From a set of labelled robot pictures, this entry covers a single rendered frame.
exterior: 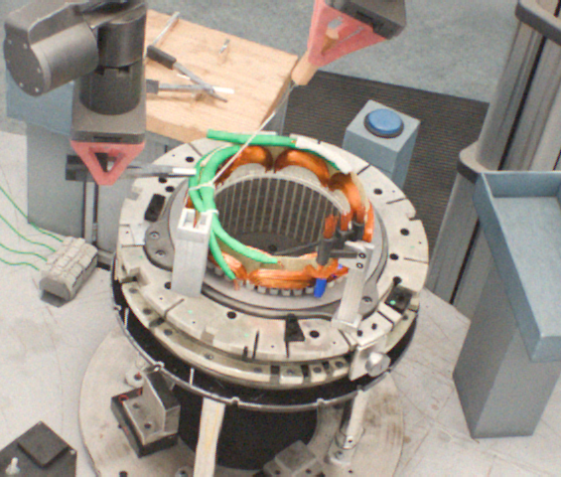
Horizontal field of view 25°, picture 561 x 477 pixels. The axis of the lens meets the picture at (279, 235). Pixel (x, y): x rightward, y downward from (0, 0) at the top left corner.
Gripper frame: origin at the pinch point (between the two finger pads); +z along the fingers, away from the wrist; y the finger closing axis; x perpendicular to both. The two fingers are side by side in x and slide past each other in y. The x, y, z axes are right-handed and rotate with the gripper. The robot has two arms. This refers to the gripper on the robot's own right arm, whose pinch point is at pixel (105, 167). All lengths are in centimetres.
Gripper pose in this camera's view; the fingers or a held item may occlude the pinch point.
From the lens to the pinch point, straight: 126.0
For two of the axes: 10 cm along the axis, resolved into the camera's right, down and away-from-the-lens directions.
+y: 0.7, 7.2, -6.9
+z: -1.3, 6.9, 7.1
